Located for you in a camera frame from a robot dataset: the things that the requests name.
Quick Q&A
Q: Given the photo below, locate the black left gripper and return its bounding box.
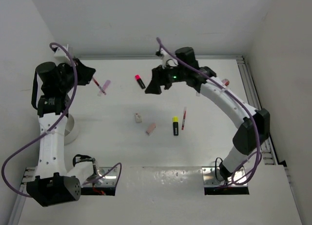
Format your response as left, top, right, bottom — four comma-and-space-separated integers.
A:
57, 58, 95, 93

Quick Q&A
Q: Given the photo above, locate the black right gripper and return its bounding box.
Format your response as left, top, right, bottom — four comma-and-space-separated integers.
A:
145, 61, 186, 95

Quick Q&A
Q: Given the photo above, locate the pink black highlighter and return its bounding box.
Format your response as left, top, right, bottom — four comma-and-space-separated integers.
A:
135, 75, 146, 89

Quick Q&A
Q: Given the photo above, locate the red pen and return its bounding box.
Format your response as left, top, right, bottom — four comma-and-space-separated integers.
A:
92, 77, 106, 95

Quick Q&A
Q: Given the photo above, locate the purple pink highlighter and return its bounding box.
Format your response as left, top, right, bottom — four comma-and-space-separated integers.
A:
97, 80, 111, 96

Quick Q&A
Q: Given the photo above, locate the red pen refill tube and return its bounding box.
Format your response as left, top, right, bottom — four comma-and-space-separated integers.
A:
181, 106, 187, 130

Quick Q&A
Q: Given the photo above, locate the yellow black highlighter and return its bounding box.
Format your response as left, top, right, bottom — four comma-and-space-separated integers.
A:
172, 116, 179, 136

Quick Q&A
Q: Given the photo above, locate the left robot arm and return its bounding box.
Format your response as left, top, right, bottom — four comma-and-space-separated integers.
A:
26, 59, 96, 207

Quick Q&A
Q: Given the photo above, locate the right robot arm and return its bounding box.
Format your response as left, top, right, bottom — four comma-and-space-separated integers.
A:
145, 47, 270, 184

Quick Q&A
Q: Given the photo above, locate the white eraser with label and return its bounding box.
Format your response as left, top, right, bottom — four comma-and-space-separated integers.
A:
135, 113, 142, 123

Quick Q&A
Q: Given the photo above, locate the pink eraser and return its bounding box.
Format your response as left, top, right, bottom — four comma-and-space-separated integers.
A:
146, 123, 156, 135

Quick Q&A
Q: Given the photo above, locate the white round container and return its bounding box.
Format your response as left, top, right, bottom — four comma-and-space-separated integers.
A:
64, 114, 79, 145

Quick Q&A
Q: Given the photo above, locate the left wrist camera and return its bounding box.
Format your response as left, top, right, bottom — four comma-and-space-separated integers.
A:
54, 44, 73, 64

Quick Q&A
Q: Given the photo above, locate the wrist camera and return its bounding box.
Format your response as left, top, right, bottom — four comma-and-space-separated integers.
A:
54, 44, 73, 64
156, 48, 173, 68

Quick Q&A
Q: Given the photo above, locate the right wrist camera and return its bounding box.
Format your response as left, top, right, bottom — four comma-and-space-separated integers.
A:
156, 48, 173, 68

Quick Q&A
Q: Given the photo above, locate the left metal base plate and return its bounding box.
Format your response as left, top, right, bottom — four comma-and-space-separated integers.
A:
81, 166, 121, 196

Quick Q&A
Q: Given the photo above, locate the metal base plate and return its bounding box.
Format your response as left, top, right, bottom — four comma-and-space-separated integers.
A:
201, 166, 250, 196
81, 166, 121, 196

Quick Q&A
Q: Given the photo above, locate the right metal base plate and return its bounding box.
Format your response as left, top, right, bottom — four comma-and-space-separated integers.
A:
201, 166, 250, 196

